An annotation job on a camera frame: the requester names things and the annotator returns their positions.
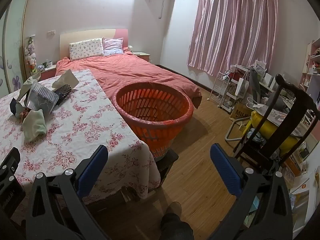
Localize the pink curtain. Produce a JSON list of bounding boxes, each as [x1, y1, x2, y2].
[[187, 0, 279, 77]]

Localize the person's leg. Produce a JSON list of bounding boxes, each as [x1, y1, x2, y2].
[[160, 213, 195, 240]]

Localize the white tube frame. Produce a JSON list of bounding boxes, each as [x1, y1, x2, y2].
[[224, 119, 250, 143]]

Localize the yellow cushion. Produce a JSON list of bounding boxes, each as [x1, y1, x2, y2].
[[251, 110, 300, 157]]

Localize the white paper bag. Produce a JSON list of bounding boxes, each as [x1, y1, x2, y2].
[[235, 77, 249, 97]]

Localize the green cloth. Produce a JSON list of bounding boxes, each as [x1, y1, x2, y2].
[[22, 109, 47, 142]]

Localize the clear plastic tray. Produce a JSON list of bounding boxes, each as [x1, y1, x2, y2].
[[26, 81, 60, 114]]

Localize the white shelf cart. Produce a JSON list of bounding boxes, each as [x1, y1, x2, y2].
[[224, 64, 250, 113]]

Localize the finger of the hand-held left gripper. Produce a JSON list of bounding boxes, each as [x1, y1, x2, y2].
[[0, 147, 21, 193]]

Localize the dark wooden chair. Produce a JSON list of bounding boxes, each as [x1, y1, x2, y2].
[[234, 74, 317, 178]]

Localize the air conditioner cable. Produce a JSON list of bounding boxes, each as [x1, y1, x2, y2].
[[158, 0, 167, 20]]

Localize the beige nightstand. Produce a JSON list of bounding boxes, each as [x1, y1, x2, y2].
[[132, 52, 150, 63]]

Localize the floral tablecloth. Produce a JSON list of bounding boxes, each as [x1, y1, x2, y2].
[[0, 69, 161, 200]]

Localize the white pink bookshelf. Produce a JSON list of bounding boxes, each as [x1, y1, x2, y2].
[[299, 39, 320, 98]]

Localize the grey chair back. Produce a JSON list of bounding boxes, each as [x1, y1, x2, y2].
[[249, 67, 262, 105]]

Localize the floral pillow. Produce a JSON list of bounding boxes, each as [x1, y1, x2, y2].
[[69, 38, 104, 62]]

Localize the orange plastic laundry basket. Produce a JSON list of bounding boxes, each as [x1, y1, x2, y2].
[[112, 82, 194, 162]]

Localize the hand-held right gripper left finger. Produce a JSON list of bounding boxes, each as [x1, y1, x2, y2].
[[25, 144, 109, 240]]

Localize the person's brown shoe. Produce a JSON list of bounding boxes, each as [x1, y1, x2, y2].
[[166, 202, 182, 217]]

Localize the bed with beige headboard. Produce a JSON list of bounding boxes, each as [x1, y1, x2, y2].
[[55, 29, 202, 120]]

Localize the newspaper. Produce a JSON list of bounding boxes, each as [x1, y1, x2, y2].
[[254, 104, 304, 135]]

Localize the white box orange logo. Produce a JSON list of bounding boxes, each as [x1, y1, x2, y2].
[[291, 177, 314, 195]]

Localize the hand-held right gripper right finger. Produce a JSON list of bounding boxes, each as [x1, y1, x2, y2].
[[209, 143, 294, 240]]

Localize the pink white nightstand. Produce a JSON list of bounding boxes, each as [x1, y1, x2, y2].
[[37, 64, 57, 80]]

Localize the red duvet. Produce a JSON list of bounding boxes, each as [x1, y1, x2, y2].
[[55, 51, 202, 109]]

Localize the hanging plush toys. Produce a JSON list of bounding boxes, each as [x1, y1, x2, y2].
[[24, 37, 37, 69]]

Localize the white wire trolley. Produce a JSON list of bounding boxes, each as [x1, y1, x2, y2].
[[212, 72, 231, 108]]

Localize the pink striped pillow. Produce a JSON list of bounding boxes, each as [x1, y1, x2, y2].
[[102, 37, 124, 56]]

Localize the dark stool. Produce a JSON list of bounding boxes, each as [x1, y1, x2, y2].
[[150, 149, 179, 188]]

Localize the wardrobe door purple flowers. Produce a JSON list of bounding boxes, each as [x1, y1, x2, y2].
[[0, 0, 30, 95]]

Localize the black mesh sleeve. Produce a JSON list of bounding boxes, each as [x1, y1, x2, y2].
[[54, 84, 72, 105]]

